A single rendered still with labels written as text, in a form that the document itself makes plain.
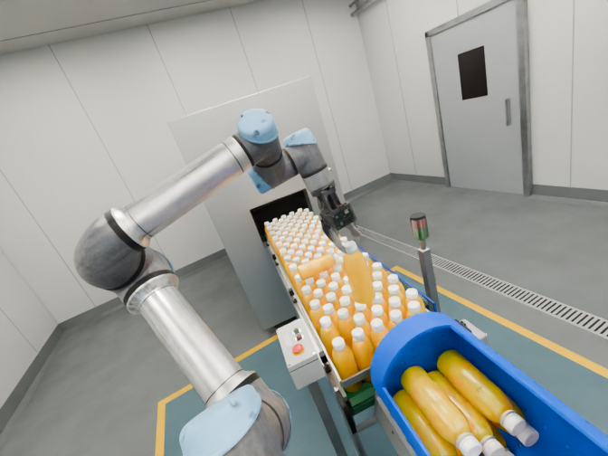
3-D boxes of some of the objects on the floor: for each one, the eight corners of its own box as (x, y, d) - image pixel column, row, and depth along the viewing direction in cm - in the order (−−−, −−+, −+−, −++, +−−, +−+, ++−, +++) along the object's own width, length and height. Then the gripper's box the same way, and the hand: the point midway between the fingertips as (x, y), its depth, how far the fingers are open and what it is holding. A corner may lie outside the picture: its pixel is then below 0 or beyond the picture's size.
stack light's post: (453, 422, 163) (422, 251, 124) (449, 415, 167) (416, 249, 128) (460, 418, 164) (430, 248, 125) (454, 412, 167) (424, 245, 128)
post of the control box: (365, 523, 136) (299, 368, 101) (362, 512, 140) (297, 360, 105) (373, 517, 137) (310, 363, 102) (369, 508, 141) (307, 355, 105)
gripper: (308, 199, 74) (343, 267, 80) (346, 177, 75) (378, 245, 81) (300, 194, 82) (333, 256, 88) (335, 175, 83) (365, 237, 89)
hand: (349, 244), depth 87 cm, fingers closed on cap, 4 cm apart
